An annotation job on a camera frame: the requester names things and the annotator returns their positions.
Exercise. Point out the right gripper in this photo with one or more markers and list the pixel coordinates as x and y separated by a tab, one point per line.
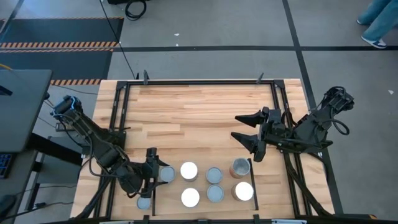
273	127

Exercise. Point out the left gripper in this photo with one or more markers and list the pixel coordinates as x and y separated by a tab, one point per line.
144	174

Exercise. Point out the small peas label can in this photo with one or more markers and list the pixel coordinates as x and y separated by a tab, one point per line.
168	174

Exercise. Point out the tall orange label can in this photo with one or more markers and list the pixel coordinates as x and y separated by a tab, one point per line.
242	191
239	168

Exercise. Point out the tall peaches label can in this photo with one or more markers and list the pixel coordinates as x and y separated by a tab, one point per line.
190	197
189	171

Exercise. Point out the small corn label can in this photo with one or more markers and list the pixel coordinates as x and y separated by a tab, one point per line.
214	175

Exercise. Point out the small can orange green label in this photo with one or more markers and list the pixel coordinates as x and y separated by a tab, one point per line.
215	193

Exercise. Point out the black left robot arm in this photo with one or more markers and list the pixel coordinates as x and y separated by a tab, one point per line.
93	140

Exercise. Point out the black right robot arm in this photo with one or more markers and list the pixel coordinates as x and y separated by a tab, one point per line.
314	127

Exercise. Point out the small silver-top can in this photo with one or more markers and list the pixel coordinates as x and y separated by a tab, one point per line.
143	203

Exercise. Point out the grey desk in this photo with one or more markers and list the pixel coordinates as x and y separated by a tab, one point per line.
18	186

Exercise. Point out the black hazard-striped floor mat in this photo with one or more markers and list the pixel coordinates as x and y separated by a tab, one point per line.
62	31
56	65

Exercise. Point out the black keyboard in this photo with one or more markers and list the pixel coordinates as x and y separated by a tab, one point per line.
4	165

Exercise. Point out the person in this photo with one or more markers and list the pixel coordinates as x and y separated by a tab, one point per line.
379	18

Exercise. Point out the black frame clamp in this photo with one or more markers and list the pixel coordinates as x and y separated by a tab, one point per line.
259	79
145	77

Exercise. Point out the black aluminium table frame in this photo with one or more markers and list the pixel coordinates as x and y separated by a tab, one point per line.
202	82

